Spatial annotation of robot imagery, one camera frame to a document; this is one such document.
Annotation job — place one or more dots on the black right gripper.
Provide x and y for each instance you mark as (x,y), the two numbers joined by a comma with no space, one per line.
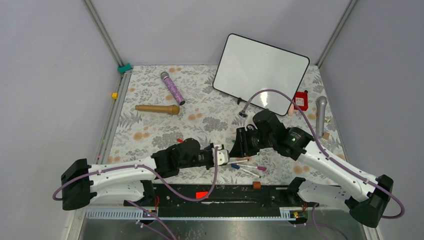
(241,147)

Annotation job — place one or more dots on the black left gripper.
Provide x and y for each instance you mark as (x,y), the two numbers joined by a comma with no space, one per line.
(209,147)

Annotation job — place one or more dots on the white whiteboard black frame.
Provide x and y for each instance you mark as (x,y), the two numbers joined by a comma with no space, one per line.
(248,66)

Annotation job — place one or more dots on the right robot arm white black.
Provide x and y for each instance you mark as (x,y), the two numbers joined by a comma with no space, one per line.
(363,195)

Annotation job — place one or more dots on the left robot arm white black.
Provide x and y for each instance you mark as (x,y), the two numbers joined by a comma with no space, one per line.
(83,184)

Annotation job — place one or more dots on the black cap whiteboard marker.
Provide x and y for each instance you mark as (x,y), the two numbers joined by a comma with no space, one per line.
(238,161)

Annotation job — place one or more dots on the blue cap whiteboard marker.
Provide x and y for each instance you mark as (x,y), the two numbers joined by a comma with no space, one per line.
(235,166)

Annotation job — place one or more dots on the pink cap whiteboard marker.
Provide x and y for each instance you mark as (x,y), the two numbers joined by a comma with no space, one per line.
(260,168)

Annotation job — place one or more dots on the red tape patch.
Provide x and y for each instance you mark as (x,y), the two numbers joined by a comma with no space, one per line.
(201,194)

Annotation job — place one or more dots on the brown small block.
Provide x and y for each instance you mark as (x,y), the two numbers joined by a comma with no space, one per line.
(256,185)

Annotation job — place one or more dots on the peach cylinder toy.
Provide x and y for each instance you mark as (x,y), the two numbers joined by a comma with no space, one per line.
(291,110)

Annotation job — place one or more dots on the gold toy microphone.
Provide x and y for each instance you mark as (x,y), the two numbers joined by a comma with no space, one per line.
(168,109)

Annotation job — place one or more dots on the red small box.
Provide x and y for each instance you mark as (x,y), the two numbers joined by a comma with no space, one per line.
(301,99)

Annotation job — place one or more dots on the floral table mat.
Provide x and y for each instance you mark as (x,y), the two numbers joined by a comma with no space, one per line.
(207,116)

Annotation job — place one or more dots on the silver toy microphone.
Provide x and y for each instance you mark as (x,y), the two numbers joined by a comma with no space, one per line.
(321,104)

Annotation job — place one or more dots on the purple glitter toy microphone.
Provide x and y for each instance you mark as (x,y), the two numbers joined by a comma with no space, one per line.
(165,77)

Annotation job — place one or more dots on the teal corner clip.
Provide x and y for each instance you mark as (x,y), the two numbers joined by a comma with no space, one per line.
(123,69)

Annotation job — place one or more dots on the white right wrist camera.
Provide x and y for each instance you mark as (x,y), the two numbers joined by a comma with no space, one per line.
(249,124)

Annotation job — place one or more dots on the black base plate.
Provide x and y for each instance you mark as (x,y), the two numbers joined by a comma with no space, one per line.
(269,196)

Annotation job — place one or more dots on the slotted cable duct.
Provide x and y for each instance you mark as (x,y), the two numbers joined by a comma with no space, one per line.
(208,213)

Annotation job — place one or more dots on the right aluminium frame post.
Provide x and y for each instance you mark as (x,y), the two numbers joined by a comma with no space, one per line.
(338,29)

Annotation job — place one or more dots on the aluminium frame post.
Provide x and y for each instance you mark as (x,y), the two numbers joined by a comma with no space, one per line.
(93,13)
(338,29)

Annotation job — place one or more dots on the left aluminium frame post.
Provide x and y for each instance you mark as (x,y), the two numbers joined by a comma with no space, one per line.
(93,13)

